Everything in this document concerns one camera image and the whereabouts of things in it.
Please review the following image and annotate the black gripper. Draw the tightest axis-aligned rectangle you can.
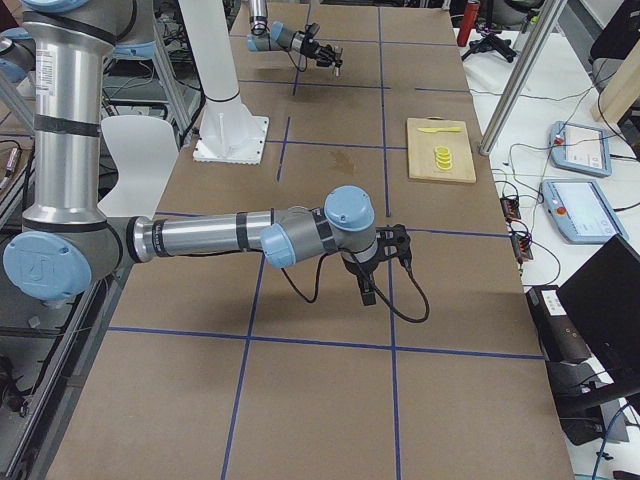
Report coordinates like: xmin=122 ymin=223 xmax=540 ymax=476
xmin=300 ymin=23 xmax=343 ymax=70
xmin=342 ymin=224 xmax=412 ymax=306

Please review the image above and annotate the steel jigger measuring cup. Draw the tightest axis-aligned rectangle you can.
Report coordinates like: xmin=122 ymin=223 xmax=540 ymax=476
xmin=333 ymin=46 xmax=343 ymax=77

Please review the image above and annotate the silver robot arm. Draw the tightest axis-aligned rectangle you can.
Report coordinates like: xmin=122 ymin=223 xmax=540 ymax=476
xmin=246 ymin=0 xmax=343 ymax=76
xmin=3 ymin=1 xmax=412 ymax=305

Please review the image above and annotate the yellow plastic knife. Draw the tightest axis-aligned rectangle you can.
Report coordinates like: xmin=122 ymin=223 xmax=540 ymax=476
xmin=417 ymin=126 xmax=463 ymax=134

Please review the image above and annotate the bamboo cutting board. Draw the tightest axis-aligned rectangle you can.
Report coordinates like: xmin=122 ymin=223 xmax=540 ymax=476
xmin=406 ymin=118 xmax=476 ymax=184

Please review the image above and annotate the red bottle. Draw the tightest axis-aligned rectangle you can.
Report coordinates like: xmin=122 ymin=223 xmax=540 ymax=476
xmin=457 ymin=0 xmax=480 ymax=47

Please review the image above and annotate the black tripod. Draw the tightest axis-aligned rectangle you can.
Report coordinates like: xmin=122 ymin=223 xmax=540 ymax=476
xmin=461 ymin=32 xmax=517 ymax=63

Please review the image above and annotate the black box device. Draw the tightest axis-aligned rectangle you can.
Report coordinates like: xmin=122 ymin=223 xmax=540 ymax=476
xmin=526 ymin=285 xmax=591 ymax=365

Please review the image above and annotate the white plastic chair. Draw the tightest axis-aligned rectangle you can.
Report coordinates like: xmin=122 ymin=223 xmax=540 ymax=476
xmin=98 ymin=115 xmax=179 ymax=218

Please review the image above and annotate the near teach pendant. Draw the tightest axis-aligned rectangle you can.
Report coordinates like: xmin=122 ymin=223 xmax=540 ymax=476
xmin=540 ymin=179 xmax=629 ymax=245

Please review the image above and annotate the teach pendant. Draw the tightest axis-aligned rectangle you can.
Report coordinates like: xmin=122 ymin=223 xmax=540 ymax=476
xmin=549 ymin=121 xmax=612 ymax=178
xmin=540 ymin=179 xmax=629 ymax=245

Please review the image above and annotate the black monitor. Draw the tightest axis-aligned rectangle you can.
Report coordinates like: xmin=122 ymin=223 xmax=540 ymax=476
xmin=557 ymin=235 xmax=639 ymax=388

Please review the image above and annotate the far teach pendant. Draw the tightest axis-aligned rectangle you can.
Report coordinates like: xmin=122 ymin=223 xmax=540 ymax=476
xmin=549 ymin=121 xmax=612 ymax=178

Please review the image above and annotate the aluminium frame post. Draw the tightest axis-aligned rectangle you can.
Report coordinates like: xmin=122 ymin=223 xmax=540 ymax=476
xmin=479 ymin=0 xmax=567 ymax=156

